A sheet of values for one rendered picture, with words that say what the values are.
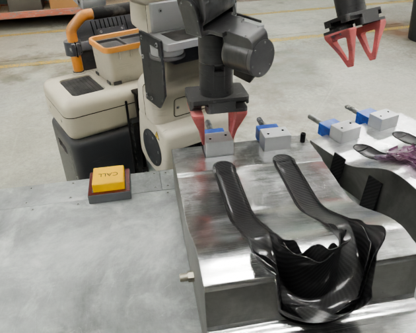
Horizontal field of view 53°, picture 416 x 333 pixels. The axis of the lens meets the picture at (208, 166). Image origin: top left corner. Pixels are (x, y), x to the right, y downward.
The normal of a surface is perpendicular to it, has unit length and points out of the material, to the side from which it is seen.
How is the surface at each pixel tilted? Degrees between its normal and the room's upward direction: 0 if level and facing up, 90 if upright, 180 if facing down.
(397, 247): 6
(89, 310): 0
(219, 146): 90
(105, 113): 90
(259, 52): 90
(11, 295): 0
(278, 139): 90
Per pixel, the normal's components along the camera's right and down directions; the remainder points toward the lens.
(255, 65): 0.70, 0.38
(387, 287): 0.17, 0.43
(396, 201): -0.89, 0.27
